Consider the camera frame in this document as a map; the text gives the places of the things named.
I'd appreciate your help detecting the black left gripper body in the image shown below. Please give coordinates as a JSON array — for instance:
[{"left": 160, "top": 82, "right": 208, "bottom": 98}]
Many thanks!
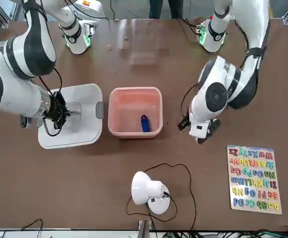
[{"left": 198, "top": 119, "right": 221, "bottom": 145}]

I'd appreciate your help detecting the person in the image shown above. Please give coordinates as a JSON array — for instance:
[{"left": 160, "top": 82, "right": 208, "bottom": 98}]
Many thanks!
[{"left": 148, "top": 0, "right": 184, "bottom": 20}]

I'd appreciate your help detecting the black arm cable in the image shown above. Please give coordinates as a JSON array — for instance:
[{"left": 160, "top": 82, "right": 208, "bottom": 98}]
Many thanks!
[
  {"left": 22, "top": 0, "right": 69, "bottom": 137},
  {"left": 180, "top": 14, "right": 271, "bottom": 122}
]

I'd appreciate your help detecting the pink plastic bin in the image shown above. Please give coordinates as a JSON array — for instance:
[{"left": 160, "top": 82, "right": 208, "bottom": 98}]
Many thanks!
[{"left": 108, "top": 86, "right": 163, "bottom": 139}]

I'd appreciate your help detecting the colourful alphabet puzzle board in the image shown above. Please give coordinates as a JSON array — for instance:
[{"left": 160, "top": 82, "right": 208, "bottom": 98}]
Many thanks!
[{"left": 227, "top": 145, "right": 283, "bottom": 215}]

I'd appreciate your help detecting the black lamp cable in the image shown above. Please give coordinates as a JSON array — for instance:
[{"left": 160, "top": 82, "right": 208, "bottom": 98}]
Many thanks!
[{"left": 126, "top": 163, "right": 197, "bottom": 232}]

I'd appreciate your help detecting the blue toy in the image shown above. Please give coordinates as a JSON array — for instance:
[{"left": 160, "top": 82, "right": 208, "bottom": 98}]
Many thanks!
[{"left": 141, "top": 114, "right": 151, "bottom": 133}]

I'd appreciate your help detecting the white desk lamp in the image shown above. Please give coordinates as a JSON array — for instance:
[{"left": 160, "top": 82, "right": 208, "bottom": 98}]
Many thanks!
[{"left": 131, "top": 171, "right": 171, "bottom": 215}]

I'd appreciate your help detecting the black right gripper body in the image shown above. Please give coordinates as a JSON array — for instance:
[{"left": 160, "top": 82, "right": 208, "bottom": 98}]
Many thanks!
[{"left": 47, "top": 91, "right": 68, "bottom": 129}]

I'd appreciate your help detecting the white lid with grey clips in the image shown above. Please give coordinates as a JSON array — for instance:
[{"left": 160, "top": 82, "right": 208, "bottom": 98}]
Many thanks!
[{"left": 38, "top": 83, "right": 104, "bottom": 149}]

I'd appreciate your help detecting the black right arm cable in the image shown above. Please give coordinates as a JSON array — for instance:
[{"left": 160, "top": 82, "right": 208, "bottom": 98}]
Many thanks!
[{"left": 22, "top": 0, "right": 69, "bottom": 137}]

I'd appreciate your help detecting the white controller box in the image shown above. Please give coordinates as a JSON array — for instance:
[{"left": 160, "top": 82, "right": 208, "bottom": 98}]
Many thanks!
[{"left": 73, "top": 0, "right": 103, "bottom": 18}]

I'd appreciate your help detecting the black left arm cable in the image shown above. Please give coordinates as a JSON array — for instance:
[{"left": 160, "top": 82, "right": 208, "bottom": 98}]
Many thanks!
[{"left": 180, "top": 14, "right": 271, "bottom": 122}]

